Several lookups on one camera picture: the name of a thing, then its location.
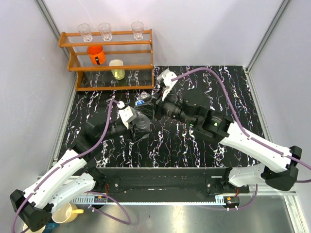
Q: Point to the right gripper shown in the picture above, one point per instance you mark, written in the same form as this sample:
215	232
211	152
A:
148	109

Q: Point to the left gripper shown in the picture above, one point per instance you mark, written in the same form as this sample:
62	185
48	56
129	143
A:
136	134

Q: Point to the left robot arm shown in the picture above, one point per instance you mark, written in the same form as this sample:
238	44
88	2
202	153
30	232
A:
37	203

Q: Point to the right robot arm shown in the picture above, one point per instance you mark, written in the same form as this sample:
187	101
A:
277	164

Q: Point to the labelled clear plastic bottle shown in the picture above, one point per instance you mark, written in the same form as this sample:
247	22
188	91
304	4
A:
144	96

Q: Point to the pale yellow cup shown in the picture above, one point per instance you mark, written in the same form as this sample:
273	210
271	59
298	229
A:
118	74

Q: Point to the wooden three-tier rack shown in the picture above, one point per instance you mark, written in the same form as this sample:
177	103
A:
137	57

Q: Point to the orange mug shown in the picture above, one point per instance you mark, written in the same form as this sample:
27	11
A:
96	54

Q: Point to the right drinking glass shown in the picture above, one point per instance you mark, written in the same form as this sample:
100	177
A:
137	30

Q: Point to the drinking glass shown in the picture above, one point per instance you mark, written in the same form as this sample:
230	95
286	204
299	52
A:
85	32
105	31
137	30

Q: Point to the middle drinking glass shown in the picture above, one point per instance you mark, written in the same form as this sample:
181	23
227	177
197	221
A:
105	31

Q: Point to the left drinking glass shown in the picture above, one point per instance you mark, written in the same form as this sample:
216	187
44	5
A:
85	32

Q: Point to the yellow mug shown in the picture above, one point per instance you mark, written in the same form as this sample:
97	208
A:
66	213

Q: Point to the dark blue mug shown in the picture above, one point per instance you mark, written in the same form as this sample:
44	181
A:
48	228

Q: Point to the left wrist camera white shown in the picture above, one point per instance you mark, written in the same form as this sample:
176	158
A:
127	113

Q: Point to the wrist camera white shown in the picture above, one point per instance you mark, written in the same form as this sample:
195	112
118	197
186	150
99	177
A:
127	113
166	81

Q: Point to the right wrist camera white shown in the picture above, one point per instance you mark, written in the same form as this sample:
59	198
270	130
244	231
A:
166	81

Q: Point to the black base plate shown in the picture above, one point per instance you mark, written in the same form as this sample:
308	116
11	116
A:
167	185

